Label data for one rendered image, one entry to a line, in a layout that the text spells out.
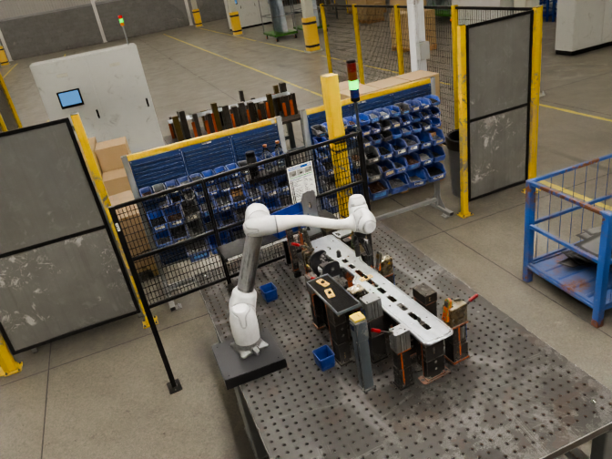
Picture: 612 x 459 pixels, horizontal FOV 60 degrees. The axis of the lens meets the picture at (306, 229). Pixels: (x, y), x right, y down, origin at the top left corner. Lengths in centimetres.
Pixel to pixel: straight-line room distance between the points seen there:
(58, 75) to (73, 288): 495
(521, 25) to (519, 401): 405
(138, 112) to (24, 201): 499
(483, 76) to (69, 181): 396
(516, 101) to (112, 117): 622
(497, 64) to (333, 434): 419
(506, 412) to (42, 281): 372
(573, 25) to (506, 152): 752
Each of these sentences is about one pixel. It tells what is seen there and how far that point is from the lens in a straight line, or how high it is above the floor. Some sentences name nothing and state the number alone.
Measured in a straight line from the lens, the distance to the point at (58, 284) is 499.
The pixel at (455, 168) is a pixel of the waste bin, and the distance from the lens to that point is 639.
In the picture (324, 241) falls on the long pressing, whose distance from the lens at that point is 372.
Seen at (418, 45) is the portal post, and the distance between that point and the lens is 759.
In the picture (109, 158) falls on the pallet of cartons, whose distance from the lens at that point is 734.
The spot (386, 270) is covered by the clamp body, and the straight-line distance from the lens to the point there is 337.
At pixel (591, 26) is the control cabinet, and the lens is 1385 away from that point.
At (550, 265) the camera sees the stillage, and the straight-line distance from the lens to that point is 496.
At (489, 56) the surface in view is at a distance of 578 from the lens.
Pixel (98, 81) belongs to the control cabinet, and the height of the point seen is 158.
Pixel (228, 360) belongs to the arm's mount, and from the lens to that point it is 323.
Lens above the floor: 275
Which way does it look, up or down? 26 degrees down
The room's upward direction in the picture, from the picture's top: 10 degrees counter-clockwise
